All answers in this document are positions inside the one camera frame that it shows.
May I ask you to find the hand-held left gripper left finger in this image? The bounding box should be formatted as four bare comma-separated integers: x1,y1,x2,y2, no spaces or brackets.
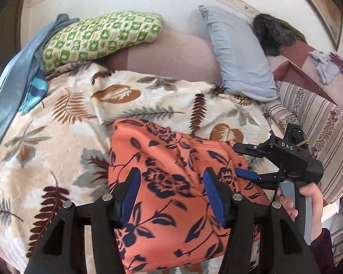
24,167,142,274

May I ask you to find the person's right hand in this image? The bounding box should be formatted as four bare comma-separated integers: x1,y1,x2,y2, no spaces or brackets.
275,183,324,236

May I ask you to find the green checkered pillow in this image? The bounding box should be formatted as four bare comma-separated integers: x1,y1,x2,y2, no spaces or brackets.
42,11,164,75

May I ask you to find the leaf printed blanket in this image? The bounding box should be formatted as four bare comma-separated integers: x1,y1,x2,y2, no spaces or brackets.
0,61,280,274

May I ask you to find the person's right forearm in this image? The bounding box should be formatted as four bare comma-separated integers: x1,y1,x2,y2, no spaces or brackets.
310,228,336,274

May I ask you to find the grey-blue pillow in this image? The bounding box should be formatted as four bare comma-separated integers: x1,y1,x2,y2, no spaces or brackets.
199,5,279,102

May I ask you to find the turquoise striped cloth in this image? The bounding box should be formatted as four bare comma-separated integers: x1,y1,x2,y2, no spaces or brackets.
19,66,49,113

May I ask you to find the olive cloth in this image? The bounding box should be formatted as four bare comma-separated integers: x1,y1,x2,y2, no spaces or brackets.
277,18,306,42

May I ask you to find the framed wall picture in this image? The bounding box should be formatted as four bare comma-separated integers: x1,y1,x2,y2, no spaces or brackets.
287,0,343,51

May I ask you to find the mauve bed headboard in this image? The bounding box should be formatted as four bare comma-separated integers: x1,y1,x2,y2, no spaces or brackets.
104,28,343,115

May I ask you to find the orange floral garment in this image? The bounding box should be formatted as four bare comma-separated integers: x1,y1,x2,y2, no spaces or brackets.
107,118,270,272

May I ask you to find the light blue cloth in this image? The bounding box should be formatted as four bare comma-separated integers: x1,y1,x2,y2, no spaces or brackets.
0,13,80,151

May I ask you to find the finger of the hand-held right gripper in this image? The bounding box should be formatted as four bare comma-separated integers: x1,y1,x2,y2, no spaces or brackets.
235,167,281,190
233,141,272,158

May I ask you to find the striped floral bed sheet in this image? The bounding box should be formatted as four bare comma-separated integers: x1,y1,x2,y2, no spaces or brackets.
264,80,343,204

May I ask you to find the dark furry cloth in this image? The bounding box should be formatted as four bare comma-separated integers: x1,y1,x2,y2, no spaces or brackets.
252,13,292,57

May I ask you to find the small grey cloth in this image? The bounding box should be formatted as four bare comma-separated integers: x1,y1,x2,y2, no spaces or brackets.
308,51,340,84

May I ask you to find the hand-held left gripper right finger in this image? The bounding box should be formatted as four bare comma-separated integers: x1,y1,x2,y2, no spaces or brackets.
203,168,322,274

